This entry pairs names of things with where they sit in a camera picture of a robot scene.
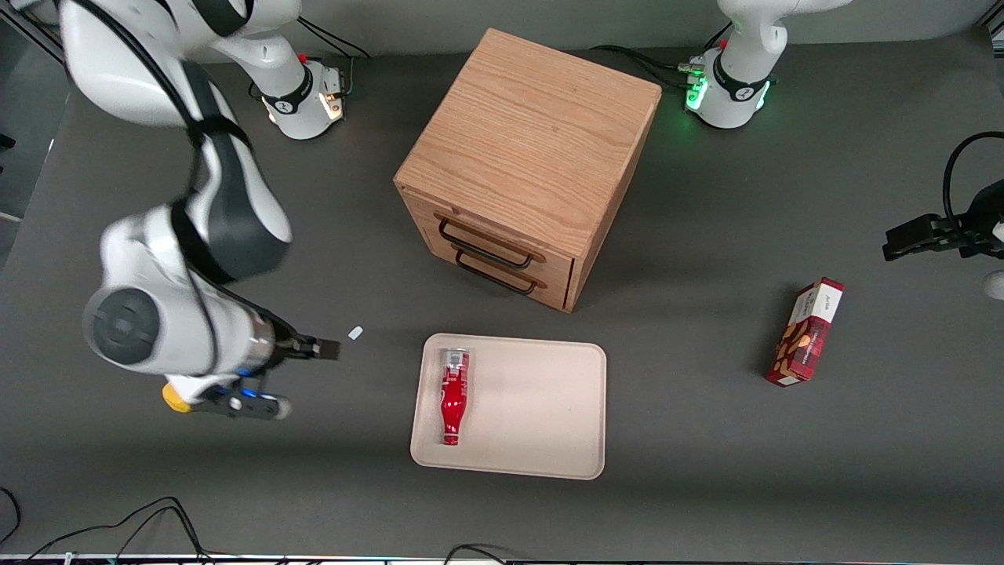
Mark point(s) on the yellow lemon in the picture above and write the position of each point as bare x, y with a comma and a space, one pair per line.
174, 399

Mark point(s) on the wooden drawer front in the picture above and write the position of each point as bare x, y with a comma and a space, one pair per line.
558, 292
553, 260

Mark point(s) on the beige plastic tray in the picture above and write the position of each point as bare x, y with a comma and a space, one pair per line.
541, 408

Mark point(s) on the red coke bottle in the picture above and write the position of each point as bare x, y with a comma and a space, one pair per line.
454, 396

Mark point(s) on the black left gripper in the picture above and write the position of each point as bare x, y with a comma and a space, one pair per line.
978, 225

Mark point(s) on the red plaid cookie box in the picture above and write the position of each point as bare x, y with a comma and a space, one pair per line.
806, 333

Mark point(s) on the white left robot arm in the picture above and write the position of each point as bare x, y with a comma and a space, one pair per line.
745, 71

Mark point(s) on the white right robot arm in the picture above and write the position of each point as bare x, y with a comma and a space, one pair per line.
157, 314

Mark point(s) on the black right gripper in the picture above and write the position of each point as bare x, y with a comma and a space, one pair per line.
292, 346

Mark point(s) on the wooden drawer cabinet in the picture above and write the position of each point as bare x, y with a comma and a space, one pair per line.
541, 133

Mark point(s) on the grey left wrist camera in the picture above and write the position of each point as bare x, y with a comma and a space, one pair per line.
996, 285

